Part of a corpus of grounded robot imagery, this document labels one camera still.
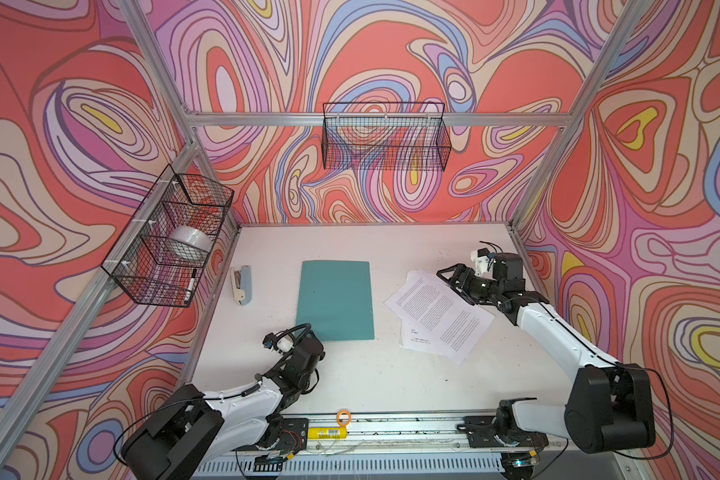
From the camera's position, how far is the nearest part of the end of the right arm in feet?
2.17

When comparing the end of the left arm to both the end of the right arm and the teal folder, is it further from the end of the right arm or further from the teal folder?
the end of the right arm

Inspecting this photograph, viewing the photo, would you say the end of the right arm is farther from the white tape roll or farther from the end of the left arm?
the white tape roll

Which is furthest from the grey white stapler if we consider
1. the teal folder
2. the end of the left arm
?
the end of the left arm

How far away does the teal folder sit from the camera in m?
0.93

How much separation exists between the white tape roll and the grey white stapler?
0.27 meters

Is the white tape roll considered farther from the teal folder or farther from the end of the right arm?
the end of the right arm

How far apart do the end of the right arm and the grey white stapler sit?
65 centimetres

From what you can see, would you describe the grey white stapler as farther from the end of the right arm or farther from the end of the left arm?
the end of the right arm

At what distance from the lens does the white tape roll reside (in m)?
0.71
